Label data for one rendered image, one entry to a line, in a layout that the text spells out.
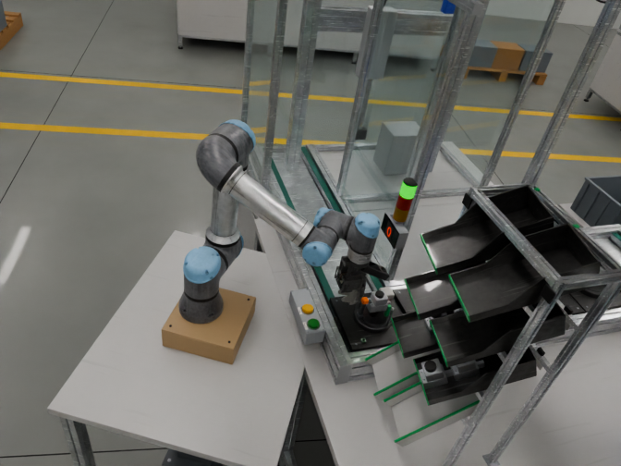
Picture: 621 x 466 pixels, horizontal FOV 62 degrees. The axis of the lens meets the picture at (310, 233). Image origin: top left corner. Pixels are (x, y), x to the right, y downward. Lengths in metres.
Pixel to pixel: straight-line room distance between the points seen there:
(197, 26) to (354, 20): 4.29
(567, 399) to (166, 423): 1.36
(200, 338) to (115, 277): 1.66
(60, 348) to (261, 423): 1.60
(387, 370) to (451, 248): 0.51
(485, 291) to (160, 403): 1.03
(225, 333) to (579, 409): 1.25
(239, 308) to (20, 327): 1.62
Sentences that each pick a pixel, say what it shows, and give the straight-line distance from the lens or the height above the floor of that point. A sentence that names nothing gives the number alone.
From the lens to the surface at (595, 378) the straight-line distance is 2.23.
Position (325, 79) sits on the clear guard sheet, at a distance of 2.77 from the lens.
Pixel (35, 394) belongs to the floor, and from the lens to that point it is 2.90.
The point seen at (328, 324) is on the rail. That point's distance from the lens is 1.81.
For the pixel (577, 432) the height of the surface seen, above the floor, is 0.86.
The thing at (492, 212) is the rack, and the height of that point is 1.66.
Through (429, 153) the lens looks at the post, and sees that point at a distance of 1.71.
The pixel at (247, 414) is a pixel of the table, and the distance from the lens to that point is 1.70.
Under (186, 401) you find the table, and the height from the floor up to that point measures 0.86.
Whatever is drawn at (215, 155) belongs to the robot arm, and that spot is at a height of 1.57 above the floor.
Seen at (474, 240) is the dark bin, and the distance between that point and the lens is 1.33.
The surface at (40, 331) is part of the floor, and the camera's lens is 3.15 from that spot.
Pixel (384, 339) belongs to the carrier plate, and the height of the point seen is 0.97.
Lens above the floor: 2.31
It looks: 38 degrees down
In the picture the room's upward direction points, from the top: 10 degrees clockwise
